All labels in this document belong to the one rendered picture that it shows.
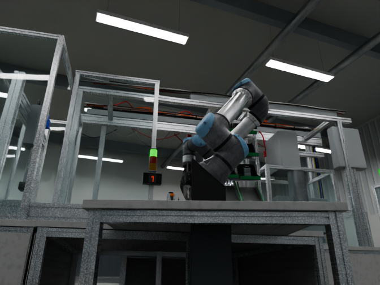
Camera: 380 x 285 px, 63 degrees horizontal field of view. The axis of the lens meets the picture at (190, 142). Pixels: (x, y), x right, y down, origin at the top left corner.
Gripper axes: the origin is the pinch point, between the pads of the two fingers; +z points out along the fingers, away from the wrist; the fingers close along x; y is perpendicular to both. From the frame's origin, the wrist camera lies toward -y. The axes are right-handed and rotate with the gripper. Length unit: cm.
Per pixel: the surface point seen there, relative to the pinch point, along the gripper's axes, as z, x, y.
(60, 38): -96, -81, 0
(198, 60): -461, 118, -452
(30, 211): 9, -79, -5
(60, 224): 16, -62, 4
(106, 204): 16, -40, 56
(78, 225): 16, -54, 4
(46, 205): 6, -72, -5
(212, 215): 19, -4, 61
